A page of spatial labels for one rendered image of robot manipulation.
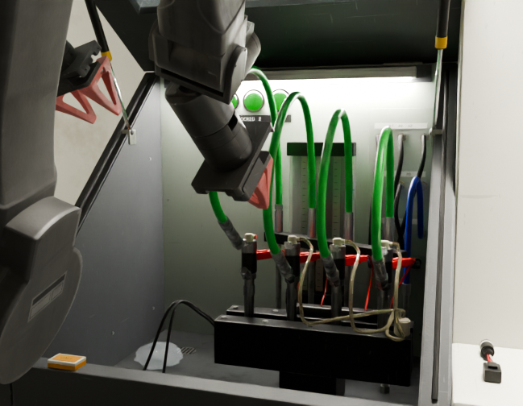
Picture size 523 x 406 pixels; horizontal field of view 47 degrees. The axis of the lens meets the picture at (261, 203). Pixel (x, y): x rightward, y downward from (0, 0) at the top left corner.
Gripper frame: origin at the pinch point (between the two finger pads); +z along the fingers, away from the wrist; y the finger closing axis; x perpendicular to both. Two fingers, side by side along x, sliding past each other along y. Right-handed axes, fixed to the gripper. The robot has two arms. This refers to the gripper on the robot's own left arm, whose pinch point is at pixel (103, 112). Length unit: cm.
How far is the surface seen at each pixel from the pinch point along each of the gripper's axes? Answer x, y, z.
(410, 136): -34, -28, 49
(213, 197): 4.2, -9.6, 17.3
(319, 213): 4.7, -24.1, 24.2
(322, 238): 6.8, -23.3, 27.7
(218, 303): -8, 22, 63
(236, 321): 10.9, -0.9, 41.6
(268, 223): 5.9, -16.3, 23.2
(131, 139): -24.2, 23.5, 23.1
